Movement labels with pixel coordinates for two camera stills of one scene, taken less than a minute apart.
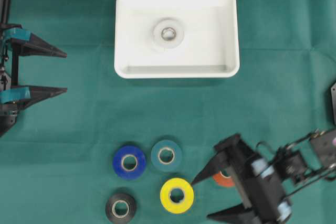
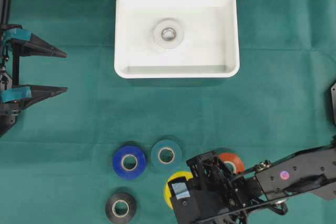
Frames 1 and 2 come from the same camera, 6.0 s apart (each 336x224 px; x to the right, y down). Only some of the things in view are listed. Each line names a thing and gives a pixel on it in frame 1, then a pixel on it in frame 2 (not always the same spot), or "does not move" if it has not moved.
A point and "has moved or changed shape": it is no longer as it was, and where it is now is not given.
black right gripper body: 235,155 -> 230,192
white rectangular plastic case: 181,34 does not move
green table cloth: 114,150 does not move
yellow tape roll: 173,206 has moved or changed shape
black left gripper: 9,77 does not move
